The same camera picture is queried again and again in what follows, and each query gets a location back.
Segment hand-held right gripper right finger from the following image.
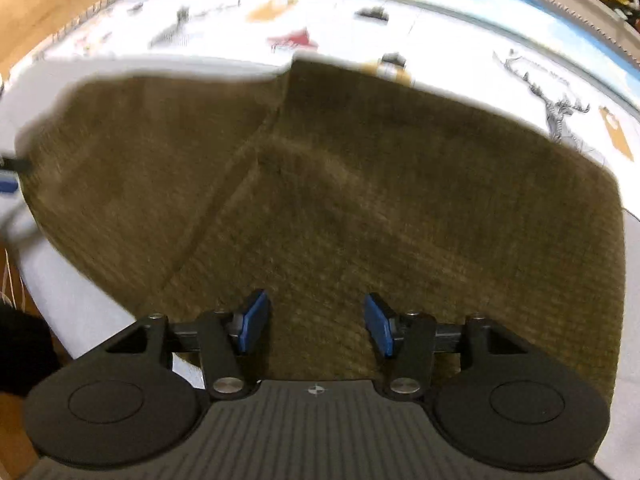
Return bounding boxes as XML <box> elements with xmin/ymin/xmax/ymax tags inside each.
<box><xmin>363</xmin><ymin>292</ymin><xmax>537</xmax><ymax>401</ymax></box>

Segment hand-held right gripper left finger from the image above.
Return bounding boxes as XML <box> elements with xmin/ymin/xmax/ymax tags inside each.
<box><xmin>104</xmin><ymin>288</ymin><xmax>272</xmax><ymax>401</ymax></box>

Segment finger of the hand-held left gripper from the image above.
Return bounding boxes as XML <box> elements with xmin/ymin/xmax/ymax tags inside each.
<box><xmin>0</xmin><ymin>156</ymin><xmax>32</xmax><ymax>194</ymax></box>

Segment olive corduroy pants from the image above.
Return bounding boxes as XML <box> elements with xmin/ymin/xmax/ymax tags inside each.
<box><xmin>17</xmin><ymin>57</ymin><xmax>628</xmax><ymax>402</ymax></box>

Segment white printed blanket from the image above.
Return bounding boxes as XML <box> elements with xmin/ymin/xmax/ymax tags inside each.
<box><xmin>9</xmin><ymin>0</ymin><xmax>640</xmax><ymax>172</ymax></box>

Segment grey zigzag-edged blanket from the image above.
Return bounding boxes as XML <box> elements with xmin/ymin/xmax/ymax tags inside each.
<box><xmin>499</xmin><ymin>0</ymin><xmax>640</xmax><ymax>68</ymax></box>

